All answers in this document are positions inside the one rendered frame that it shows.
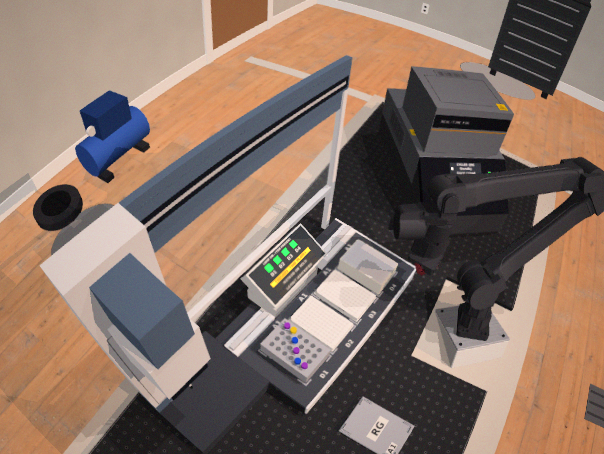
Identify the cream well plate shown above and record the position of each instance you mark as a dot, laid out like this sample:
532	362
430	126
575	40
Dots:
345	295
321	322

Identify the black thermal cycler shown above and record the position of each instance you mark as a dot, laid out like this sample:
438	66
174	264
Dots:
450	122

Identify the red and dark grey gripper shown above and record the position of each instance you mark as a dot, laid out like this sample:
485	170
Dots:
432	259

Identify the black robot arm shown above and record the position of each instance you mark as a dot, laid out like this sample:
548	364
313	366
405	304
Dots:
413	221

